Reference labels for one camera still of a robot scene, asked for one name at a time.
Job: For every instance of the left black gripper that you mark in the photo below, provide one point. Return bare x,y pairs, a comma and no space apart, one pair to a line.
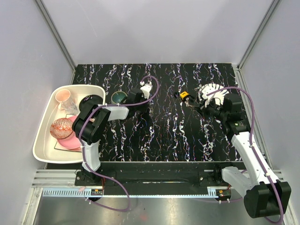
144,109

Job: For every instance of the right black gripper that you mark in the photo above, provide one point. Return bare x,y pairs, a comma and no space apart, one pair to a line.
204,110

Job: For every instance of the yellow padlock black shackle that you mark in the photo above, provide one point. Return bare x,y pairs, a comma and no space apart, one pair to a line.
182,96

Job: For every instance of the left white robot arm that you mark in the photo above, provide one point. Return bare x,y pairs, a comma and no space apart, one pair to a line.
93,118

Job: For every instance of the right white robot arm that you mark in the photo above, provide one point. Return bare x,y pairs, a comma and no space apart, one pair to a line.
263,193

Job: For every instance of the green ceramic mug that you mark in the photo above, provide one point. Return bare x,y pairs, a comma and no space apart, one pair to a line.
118,97

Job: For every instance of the blue striped white plate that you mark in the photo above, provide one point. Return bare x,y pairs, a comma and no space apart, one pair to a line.
210,87

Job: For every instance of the black bowl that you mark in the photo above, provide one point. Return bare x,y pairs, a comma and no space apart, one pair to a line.
90,99

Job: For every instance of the clear drinking glass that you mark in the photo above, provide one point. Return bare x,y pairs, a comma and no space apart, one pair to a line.
69,106

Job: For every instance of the pink plate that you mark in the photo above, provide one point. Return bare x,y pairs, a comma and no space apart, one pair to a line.
71,143

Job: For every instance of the pink plastic cup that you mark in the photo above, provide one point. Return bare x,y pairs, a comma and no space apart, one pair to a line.
62,95

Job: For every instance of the red patterned bowl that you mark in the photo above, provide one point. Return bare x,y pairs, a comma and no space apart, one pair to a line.
61,128

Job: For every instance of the cream plastic tray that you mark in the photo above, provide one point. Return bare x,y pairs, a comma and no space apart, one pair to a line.
46,148

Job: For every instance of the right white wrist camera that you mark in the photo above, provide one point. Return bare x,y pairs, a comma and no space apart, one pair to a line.
217,97

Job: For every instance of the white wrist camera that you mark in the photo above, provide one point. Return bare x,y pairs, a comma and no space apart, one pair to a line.
146,89
217,97

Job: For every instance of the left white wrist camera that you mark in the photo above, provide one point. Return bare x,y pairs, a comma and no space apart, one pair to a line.
146,89

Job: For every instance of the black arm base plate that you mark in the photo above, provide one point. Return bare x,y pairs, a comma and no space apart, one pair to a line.
157,178

